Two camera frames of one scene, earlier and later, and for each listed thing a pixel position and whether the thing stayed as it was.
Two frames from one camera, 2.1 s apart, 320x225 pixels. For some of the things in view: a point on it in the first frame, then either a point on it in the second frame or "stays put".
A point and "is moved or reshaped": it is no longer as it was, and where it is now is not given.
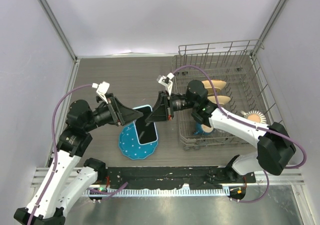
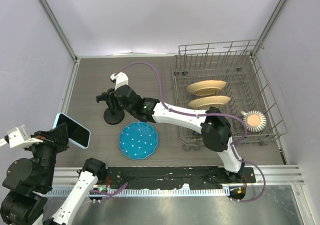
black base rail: (173, 177) stays put
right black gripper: (161, 112) → (120, 107)
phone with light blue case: (146, 132) is moved or reshaped
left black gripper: (120, 114) → (60, 133)
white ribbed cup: (254, 115) stays put
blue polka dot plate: (130, 146) stays put
